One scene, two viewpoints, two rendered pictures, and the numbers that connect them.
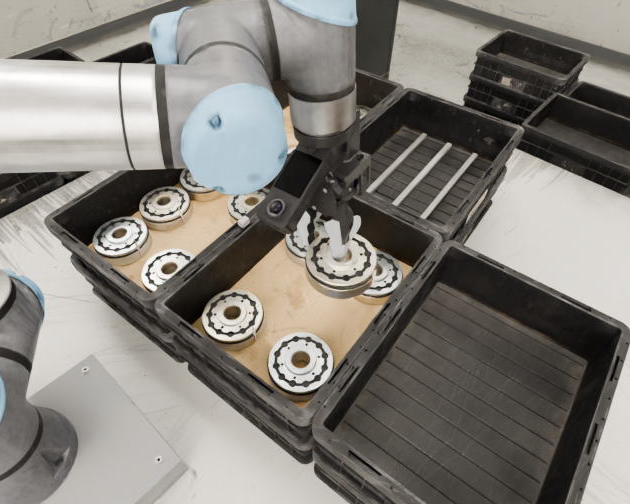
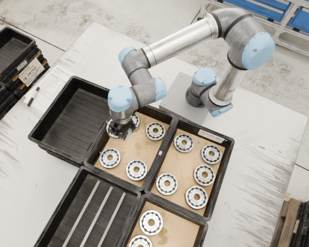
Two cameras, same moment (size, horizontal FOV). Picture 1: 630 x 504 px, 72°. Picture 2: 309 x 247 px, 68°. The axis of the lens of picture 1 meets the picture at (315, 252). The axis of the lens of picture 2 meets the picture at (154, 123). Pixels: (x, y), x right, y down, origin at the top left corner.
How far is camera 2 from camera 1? 0.95 m
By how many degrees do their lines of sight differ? 64
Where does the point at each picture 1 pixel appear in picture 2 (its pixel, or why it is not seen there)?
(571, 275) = (24, 208)
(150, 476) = (165, 99)
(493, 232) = not seen: hidden behind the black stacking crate
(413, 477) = (96, 103)
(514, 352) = (63, 142)
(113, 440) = (178, 105)
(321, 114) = not seen: hidden behind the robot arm
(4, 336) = (206, 94)
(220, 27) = (141, 76)
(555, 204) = not seen: outside the picture
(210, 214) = (185, 179)
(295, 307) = (137, 142)
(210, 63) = (136, 60)
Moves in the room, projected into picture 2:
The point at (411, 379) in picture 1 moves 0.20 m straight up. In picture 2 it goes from (96, 127) to (88, 109)
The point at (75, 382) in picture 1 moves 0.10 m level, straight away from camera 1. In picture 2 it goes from (199, 116) to (216, 122)
